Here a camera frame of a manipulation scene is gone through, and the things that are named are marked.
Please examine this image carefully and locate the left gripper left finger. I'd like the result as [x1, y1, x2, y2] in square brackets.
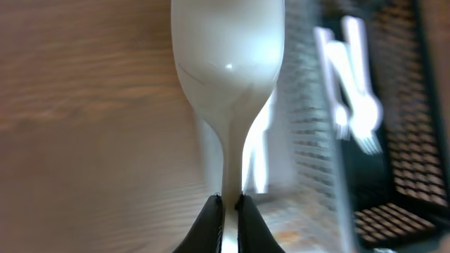
[173, 195, 223, 253]

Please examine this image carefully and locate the black perforated plastic basket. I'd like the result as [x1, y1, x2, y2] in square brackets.
[321, 1, 449, 252]

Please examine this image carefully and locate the grey perforated plastic basket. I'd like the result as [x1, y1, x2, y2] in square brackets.
[196, 0, 359, 253]

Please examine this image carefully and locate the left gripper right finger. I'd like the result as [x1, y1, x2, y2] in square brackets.
[235, 194, 285, 253]

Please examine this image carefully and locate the white plastic spoon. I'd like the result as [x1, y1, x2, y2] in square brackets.
[171, 0, 285, 252]
[341, 15, 383, 131]
[242, 94, 274, 194]

